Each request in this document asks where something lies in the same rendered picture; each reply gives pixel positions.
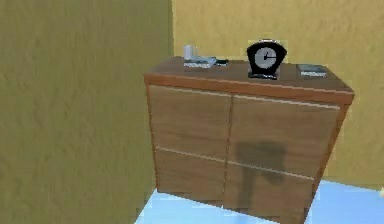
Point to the brown wooden chest of drawers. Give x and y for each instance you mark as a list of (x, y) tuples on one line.
[(240, 133)]

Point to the small black flat object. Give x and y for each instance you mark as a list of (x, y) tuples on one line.
[(221, 62)]

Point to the white mug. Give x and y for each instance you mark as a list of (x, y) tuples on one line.
[(190, 52)]

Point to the black table clock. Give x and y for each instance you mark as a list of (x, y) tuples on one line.
[(266, 59)]

